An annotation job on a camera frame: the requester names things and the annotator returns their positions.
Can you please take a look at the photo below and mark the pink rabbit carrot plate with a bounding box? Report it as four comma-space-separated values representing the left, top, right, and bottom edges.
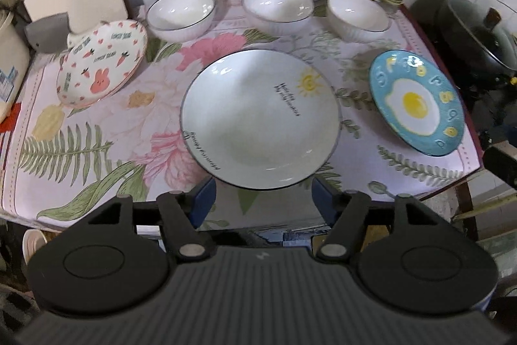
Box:
56, 20, 148, 109

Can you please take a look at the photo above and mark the paper cup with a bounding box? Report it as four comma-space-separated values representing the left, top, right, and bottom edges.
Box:
22, 229, 47, 264

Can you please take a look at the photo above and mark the blue fried egg plate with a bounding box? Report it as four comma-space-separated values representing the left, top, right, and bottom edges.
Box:
369, 50, 465, 157

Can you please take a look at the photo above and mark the large white sun plate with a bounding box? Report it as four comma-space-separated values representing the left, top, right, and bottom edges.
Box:
180, 49, 341, 191

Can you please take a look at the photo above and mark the white ribbed bowl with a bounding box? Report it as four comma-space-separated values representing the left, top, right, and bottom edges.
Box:
145, 0, 216, 43
327, 0, 391, 43
241, 0, 315, 38

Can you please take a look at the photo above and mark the white rice cooker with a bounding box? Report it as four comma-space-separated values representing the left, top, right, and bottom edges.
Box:
0, 10, 31, 123

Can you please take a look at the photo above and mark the floral tablecloth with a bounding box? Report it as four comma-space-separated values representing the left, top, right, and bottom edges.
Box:
1, 0, 480, 230

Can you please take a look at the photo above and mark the black wok with glass lid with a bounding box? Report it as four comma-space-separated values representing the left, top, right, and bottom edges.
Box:
409, 0, 516, 149

